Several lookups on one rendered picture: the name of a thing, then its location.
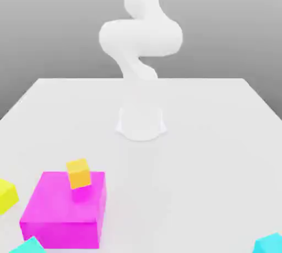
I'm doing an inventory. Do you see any small cyan cube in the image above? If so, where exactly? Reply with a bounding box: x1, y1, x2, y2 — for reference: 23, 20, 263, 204
252, 232, 282, 253

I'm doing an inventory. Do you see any small turquoise cube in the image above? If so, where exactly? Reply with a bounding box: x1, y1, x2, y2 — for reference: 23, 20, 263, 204
8, 235, 47, 253

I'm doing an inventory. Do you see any small orange cube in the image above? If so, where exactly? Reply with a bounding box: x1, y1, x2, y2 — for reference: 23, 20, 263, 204
66, 158, 91, 190

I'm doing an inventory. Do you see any large magenta box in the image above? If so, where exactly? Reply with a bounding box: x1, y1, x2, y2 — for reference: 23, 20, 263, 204
19, 170, 107, 250

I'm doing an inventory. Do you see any small yellow cube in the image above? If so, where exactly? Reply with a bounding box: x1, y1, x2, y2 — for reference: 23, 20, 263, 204
0, 178, 20, 216

